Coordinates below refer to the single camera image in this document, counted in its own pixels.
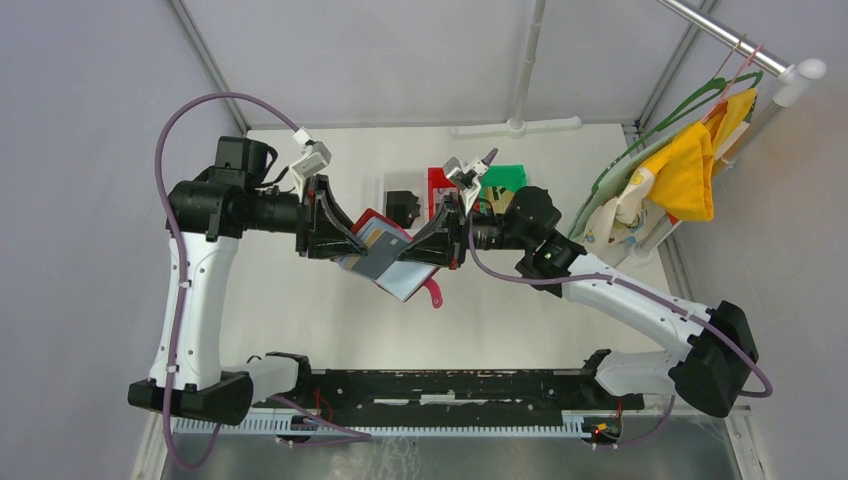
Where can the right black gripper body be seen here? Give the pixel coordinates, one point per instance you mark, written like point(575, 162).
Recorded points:
point(457, 250)

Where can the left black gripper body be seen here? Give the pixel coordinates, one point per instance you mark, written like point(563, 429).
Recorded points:
point(308, 214)

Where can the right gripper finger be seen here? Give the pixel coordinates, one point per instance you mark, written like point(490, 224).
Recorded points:
point(435, 249)
point(445, 219)

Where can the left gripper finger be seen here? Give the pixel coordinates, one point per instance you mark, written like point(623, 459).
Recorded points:
point(329, 207)
point(328, 240)

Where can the silver credit card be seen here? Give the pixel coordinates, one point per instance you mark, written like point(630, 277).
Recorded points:
point(382, 248)

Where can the red leather card holder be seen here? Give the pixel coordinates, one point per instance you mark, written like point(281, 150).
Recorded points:
point(402, 279)

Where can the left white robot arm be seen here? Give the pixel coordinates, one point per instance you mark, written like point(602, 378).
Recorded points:
point(211, 213)

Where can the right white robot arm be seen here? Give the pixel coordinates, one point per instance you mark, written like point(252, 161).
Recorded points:
point(707, 357)

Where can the gold cards in green bin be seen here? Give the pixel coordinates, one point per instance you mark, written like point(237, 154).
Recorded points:
point(497, 198)

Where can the red plastic bin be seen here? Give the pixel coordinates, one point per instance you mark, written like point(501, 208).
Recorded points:
point(438, 186)

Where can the black object in clear bin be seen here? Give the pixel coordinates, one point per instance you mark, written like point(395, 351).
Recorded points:
point(402, 207)

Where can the clear plastic bin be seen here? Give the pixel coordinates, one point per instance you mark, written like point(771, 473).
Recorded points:
point(412, 180)

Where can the green plastic bin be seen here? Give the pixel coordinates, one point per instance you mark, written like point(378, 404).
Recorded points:
point(512, 177)

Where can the white stand base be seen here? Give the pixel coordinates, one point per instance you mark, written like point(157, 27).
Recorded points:
point(517, 125)

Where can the patterned white cloth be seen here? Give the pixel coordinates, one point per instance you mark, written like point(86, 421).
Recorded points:
point(618, 219)

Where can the yellow cloth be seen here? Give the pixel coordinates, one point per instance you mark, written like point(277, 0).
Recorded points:
point(683, 170)

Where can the green clothes hanger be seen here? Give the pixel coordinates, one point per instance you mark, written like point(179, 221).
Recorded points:
point(669, 119)

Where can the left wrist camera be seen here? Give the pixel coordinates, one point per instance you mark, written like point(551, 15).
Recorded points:
point(315, 156)

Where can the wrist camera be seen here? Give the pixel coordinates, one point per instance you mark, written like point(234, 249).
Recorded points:
point(315, 156)
point(467, 178)

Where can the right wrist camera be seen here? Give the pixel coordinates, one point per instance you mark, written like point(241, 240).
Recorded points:
point(467, 178)

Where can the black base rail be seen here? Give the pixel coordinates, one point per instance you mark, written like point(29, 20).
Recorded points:
point(459, 398)

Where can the white cable duct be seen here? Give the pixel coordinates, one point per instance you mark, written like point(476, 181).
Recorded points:
point(288, 423)

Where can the metal clothes rail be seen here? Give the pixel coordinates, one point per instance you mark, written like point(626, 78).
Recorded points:
point(794, 79)

